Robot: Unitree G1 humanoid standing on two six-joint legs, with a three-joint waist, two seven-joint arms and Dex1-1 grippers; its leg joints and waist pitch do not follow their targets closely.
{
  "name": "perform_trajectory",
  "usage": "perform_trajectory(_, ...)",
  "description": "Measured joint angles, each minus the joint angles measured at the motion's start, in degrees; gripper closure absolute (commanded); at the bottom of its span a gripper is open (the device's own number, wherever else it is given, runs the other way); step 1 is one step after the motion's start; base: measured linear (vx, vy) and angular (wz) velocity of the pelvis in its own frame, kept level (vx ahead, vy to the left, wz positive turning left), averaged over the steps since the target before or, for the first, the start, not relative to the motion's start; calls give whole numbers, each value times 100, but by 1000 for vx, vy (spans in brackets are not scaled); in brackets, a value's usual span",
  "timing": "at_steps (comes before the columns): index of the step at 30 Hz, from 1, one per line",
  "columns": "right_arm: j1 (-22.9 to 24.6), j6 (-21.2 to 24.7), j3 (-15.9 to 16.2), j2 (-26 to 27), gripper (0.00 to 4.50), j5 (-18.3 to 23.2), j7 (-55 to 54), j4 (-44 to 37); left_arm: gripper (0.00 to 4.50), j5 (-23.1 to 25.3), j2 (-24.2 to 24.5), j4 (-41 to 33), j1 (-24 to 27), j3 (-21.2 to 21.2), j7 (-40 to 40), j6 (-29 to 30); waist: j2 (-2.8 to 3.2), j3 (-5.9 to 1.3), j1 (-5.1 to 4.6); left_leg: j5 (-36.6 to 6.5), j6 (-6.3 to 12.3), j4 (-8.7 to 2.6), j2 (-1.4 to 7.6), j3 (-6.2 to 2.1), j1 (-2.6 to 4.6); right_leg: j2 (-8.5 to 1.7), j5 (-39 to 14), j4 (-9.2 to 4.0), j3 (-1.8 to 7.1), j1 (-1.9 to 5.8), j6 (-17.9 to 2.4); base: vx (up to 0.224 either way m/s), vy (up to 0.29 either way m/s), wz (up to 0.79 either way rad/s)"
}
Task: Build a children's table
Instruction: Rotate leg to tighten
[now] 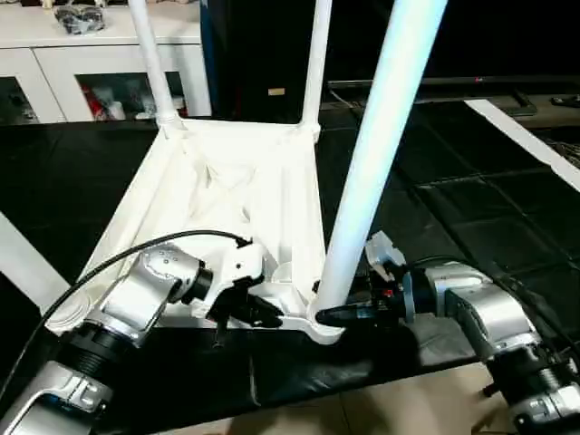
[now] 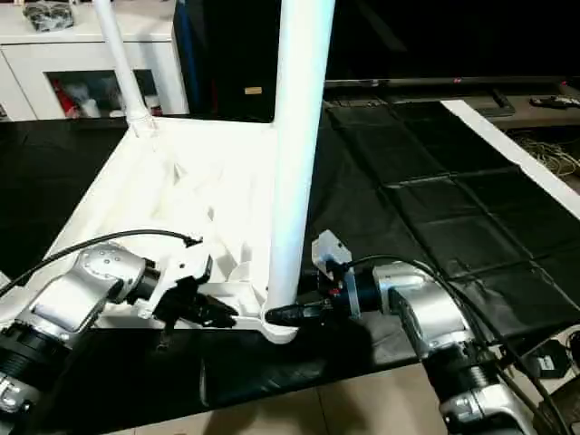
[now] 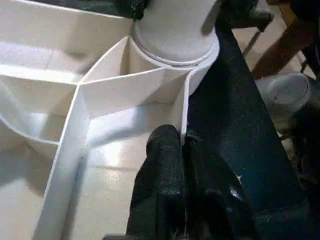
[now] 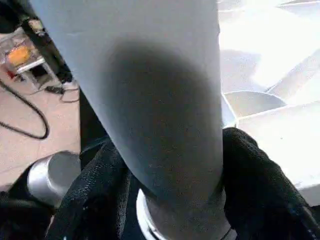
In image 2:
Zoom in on white plastic table top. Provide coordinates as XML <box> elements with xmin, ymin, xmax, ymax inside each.
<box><xmin>0</xmin><ymin>113</ymin><xmax>300</xmax><ymax>345</ymax></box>

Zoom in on white glass-door cabinet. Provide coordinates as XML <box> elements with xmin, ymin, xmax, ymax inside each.
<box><xmin>0</xmin><ymin>0</ymin><xmax>189</xmax><ymax>121</ymax></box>

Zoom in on white flat strip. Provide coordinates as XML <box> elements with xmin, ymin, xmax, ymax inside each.
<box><xmin>442</xmin><ymin>100</ymin><xmax>580</xmax><ymax>218</ymax></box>

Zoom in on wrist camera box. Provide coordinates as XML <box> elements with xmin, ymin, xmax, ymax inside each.
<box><xmin>136</xmin><ymin>246</ymin><xmax>215</xmax><ymax>318</ymax></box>
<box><xmin>311</xmin><ymin>231</ymin><xmax>353</xmax><ymax>275</ymax></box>

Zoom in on dark long rail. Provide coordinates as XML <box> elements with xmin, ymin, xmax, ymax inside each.
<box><xmin>324</xmin><ymin>76</ymin><xmax>580</xmax><ymax>92</ymax></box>

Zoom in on red bottle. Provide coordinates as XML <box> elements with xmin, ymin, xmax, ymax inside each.
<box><xmin>50</xmin><ymin>80</ymin><xmax>75</xmax><ymax>117</ymax></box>

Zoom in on thin tangled floor wires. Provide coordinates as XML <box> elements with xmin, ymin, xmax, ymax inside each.
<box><xmin>521</xmin><ymin>136</ymin><xmax>580</xmax><ymax>182</ymax></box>

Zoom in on black floor power adapter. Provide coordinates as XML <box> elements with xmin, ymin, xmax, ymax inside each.
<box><xmin>526</xmin><ymin>349</ymin><xmax>572</xmax><ymax>380</ymax></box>

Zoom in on white plastic table leg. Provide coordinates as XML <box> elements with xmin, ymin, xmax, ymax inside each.
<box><xmin>263</xmin><ymin>0</ymin><xmax>337</xmax><ymax>325</ymax></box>
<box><xmin>93</xmin><ymin>0</ymin><xmax>158</xmax><ymax>137</ymax></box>

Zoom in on grey crumpled object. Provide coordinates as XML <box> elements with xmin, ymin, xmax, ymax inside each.
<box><xmin>23</xmin><ymin>2</ymin><xmax>75</xmax><ymax>33</ymax></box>

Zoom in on black work mat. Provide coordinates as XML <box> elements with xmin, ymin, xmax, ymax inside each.
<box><xmin>0</xmin><ymin>91</ymin><xmax>580</xmax><ymax>427</ymax></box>

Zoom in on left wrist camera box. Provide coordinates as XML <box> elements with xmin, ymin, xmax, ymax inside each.
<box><xmin>136</xmin><ymin>246</ymin><xmax>215</xmax><ymax>318</ymax></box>

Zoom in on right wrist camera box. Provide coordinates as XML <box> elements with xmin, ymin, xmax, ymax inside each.
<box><xmin>311</xmin><ymin>231</ymin><xmax>353</xmax><ymax>275</ymax></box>

